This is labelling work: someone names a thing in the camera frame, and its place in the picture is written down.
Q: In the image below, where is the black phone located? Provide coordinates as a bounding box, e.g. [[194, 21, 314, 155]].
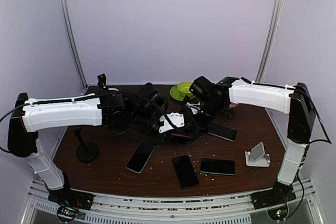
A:
[[171, 133, 195, 142], [172, 155, 199, 189]]

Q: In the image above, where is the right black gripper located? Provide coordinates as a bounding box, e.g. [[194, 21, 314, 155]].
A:
[[184, 100, 225, 140]]

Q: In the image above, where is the red patterned bowl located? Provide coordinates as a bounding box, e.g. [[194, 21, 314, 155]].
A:
[[229, 103, 238, 109]]

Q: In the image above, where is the right aluminium frame post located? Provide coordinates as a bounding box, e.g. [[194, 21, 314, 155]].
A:
[[256, 0, 284, 82]]

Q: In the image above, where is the white phone stand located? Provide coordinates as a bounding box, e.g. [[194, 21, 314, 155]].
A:
[[245, 142, 271, 168]]

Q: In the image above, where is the blue phone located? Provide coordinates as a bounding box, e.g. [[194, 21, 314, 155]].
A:
[[199, 158, 236, 176]]

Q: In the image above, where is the right circuit board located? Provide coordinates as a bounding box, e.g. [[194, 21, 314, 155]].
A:
[[267, 207, 288, 221]]

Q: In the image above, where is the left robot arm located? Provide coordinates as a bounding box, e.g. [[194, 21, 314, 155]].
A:
[[1, 83, 178, 205]]

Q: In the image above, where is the green bowl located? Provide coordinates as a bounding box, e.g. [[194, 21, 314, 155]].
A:
[[177, 81, 192, 94]]

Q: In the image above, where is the silver phone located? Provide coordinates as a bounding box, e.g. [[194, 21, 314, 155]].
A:
[[208, 125, 238, 142]]

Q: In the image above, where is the left aluminium frame post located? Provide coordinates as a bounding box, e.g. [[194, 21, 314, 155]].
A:
[[60, 0, 88, 90]]

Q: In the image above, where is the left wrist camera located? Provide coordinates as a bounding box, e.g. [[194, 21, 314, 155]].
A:
[[159, 112, 185, 134]]

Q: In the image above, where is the tall black phone stand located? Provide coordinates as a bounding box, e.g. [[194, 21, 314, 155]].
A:
[[97, 73, 108, 91]]

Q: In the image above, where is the left circuit board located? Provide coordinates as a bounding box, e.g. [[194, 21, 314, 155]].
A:
[[56, 206, 78, 222]]

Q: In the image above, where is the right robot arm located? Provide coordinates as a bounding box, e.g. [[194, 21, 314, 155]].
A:
[[189, 76, 322, 204]]

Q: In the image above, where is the circuit board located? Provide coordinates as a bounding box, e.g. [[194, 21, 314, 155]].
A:
[[267, 207, 288, 221], [56, 206, 78, 222]]

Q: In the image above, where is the front aluminium rail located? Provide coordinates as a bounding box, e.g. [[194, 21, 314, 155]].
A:
[[19, 179, 324, 223]]

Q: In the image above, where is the green plate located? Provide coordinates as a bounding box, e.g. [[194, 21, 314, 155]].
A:
[[170, 86, 195, 101]]

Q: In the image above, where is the short round black stand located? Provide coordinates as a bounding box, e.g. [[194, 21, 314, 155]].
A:
[[166, 131, 199, 145]]

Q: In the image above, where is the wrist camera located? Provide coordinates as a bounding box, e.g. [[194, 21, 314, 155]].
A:
[[185, 102, 201, 115], [159, 112, 185, 134]]

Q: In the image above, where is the aluminium frame post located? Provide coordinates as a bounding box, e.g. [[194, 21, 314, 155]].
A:
[[256, 0, 284, 82], [60, 0, 88, 90]]

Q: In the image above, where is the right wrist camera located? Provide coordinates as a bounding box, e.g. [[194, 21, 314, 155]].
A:
[[185, 102, 201, 115]]

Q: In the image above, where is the white-edged phone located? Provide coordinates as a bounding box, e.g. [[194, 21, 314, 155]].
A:
[[126, 142, 155, 174]]

